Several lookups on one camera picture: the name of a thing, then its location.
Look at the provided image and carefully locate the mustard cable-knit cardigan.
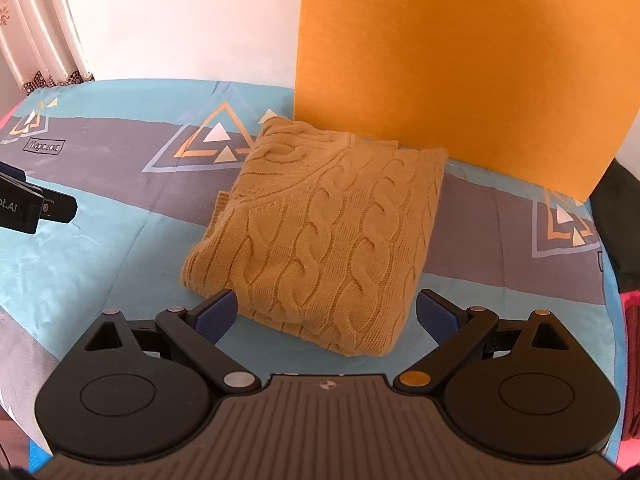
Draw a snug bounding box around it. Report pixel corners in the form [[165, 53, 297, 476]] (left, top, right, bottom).
[[181, 116, 447, 356]]

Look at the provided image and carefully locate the dark clothing pile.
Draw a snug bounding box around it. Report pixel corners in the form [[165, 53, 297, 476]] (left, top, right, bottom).
[[590, 159, 640, 292]]

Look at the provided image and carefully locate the blue grey patterned bedsheet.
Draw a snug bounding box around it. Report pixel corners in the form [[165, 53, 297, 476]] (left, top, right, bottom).
[[1, 80, 627, 441]]

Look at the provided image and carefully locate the pale patterned curtain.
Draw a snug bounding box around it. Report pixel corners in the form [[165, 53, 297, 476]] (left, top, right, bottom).
[[1, 0, 93, 94]]

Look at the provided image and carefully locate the pink mattress edge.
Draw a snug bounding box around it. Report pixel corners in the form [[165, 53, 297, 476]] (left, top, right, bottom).
[[617, 290, 640, 469]]

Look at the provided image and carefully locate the orange headboard panel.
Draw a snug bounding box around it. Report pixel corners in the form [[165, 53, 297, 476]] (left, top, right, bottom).
[[294, 0, 639, 200]]

